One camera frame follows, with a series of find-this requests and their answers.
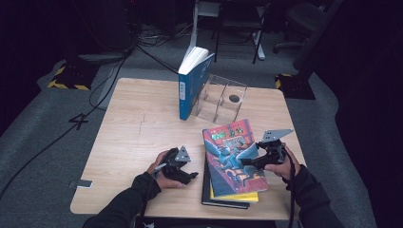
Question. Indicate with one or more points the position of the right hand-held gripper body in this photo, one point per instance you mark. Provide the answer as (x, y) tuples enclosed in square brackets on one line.
[(275, 152)]

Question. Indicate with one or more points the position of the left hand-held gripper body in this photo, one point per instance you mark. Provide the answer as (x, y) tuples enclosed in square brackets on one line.
[(176, 166)]

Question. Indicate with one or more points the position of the black book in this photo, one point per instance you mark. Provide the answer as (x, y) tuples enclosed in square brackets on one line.
[(206, 190)]

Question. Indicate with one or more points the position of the illustrated red blue book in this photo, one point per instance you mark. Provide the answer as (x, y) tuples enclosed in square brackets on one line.
[(228, 145)]

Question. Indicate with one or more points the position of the yellow book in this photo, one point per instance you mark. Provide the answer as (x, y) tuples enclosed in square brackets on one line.
[(240, 198)]

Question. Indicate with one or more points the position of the clear acrylic book rack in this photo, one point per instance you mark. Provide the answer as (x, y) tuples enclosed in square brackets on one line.
[(226, 107)]

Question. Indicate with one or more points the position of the person's left hand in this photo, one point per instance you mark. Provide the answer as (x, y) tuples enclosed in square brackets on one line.
[(168, 185)]

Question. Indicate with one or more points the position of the person's right hand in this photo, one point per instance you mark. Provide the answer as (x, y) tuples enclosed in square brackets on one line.
[(286, 169)]

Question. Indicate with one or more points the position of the black stand with striped base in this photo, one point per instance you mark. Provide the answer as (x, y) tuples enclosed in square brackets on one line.
[(297, 88)]

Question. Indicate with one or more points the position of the black round table grommet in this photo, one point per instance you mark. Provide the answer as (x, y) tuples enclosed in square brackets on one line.
[(234, 98)]

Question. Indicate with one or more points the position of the grey tape piece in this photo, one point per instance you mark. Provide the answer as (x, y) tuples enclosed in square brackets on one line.
[(80, 184)]

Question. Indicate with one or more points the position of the white stand foot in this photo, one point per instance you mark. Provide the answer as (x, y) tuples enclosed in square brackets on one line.
[(260, 52)]

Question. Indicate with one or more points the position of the grey flat stand base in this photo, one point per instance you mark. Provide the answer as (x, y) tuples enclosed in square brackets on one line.
[(101, 58)]

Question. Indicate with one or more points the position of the white metal stand leg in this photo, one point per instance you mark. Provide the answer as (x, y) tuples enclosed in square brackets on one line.
[(193, 34)]

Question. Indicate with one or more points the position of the black yellow striped stand base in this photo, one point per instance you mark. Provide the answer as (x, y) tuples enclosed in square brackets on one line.
[(76, 76)]

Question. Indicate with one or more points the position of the dark office chair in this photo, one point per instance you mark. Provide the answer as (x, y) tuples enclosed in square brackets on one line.
[(301, 15)]

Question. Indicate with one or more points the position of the black metal frame chair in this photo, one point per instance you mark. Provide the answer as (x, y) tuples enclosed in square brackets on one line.
[(240, 23)]

